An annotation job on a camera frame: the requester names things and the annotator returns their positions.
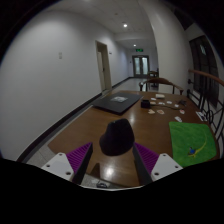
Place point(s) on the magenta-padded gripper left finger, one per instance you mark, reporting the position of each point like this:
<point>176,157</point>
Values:
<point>58,165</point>

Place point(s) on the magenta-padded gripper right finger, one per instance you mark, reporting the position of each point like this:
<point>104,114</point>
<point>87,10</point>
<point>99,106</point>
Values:
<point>165,165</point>

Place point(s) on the black closed laptop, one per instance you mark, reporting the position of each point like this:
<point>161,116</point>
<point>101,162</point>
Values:
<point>113,104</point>

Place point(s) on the small white box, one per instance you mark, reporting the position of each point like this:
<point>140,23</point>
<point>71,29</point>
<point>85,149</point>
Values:
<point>160,96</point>

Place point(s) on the round ceiling light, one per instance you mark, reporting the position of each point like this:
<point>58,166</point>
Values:
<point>125,25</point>
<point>134,45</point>

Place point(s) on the small beige sticker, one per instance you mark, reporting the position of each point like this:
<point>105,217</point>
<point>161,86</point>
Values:
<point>160,111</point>
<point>151,111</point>

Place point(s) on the white outlined sticker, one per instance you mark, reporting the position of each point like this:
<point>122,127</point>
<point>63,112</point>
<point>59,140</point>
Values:
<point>178,119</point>

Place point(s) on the green mouse pad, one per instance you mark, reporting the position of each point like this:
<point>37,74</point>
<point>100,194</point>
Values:
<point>190,141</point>

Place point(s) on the brown wooden chair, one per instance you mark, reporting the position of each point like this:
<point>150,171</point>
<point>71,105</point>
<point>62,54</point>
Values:
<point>153,72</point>
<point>161,80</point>

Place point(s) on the black vertical computer mouse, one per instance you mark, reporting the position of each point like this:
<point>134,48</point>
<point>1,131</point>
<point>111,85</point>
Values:
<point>116,138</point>

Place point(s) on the white and red sticker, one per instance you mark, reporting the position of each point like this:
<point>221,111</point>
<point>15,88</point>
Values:
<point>182,111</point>

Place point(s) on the glass double door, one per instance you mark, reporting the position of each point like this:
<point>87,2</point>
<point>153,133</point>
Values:
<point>140,66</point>

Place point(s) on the small black box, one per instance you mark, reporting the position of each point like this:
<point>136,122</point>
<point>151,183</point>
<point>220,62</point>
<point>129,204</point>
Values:
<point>145,104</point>

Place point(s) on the black railing with wooden handrail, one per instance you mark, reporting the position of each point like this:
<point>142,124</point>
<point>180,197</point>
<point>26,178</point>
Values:
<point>203,74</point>

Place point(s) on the dark framed window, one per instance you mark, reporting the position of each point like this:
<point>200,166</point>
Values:
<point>203,66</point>

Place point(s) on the green exit sign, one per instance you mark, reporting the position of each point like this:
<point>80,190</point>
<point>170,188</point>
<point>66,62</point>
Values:
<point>139,50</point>

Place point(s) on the beige side door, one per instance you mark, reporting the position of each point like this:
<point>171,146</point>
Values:
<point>104,66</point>

